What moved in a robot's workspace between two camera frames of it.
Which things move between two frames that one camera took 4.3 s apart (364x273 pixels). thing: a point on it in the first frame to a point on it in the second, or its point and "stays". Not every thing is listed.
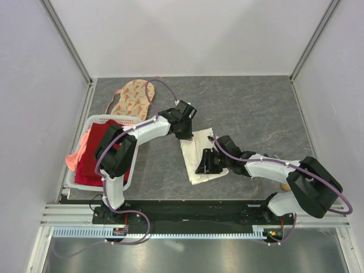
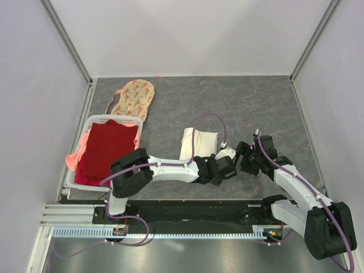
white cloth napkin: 193,146 stays
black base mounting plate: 147,212 stays
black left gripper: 187,136 to 218,181
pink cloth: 73,159 stays
